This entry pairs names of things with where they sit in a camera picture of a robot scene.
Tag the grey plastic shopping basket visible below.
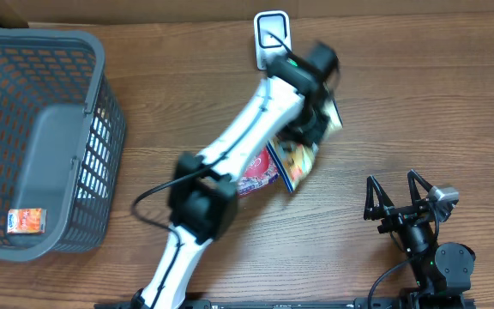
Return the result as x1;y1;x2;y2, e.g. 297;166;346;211
0;28;126;262

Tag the small orange juice carton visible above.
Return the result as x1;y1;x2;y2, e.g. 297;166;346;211
7;208;46;234

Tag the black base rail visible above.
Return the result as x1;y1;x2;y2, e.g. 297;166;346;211
93;298;477;309

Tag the cream snack bag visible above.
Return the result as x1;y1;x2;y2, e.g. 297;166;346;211
267;97;342;192

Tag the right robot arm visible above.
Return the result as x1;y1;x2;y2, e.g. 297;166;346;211
354;170;476;309

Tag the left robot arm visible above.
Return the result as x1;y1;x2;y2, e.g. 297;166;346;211
130;42;340;309

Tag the white barcode scanner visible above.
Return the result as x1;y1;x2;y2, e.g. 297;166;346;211
253;10;292;70

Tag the red purple snack pack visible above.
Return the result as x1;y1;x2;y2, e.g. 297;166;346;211
238;148;280;196

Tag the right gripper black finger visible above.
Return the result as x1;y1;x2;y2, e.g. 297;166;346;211
407;169;432;204
364;175;395;215

